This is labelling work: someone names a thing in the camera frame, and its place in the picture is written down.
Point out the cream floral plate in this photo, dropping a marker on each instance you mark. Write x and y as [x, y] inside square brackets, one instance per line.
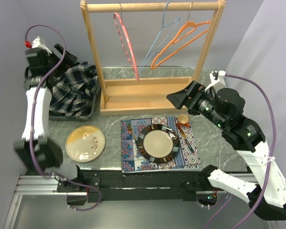
[85, 143]

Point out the patterned placemat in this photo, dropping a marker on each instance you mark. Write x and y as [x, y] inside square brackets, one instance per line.
[133, 161]

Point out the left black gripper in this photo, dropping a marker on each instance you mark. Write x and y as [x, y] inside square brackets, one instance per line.
[69, 59]

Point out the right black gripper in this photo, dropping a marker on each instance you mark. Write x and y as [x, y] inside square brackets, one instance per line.
[179, 98]

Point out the navy beige plaid skirt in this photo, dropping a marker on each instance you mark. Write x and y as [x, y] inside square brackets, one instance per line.
[74, 90]

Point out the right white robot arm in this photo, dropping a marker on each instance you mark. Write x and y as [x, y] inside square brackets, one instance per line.
[224, 108]

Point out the small orange cup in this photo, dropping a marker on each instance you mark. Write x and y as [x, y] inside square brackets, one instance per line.
[183, 120]

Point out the gold fork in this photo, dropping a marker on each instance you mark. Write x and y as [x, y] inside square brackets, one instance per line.
[131, 131]

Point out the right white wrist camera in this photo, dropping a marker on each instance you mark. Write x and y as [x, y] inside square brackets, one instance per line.
[217, 80]

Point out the clear plastic bin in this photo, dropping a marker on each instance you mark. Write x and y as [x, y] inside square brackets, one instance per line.
[85, 114]

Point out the pink clothes hanger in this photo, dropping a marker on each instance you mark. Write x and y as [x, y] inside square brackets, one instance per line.
[126, 42]

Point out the dark rimmed beige plate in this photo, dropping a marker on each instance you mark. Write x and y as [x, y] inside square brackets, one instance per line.
[158, 143]

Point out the blue wire hanger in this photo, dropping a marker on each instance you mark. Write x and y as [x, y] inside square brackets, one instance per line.
[160, 38]

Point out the wooden clothes rack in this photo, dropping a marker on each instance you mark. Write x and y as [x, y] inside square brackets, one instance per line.
[148, 95]

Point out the dark handled knife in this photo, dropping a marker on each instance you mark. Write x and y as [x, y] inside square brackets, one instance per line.
[184, 136]

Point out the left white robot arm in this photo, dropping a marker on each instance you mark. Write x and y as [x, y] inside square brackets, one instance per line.
[36, 149]

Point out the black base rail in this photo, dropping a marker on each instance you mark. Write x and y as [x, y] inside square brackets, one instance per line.
[113, 185]

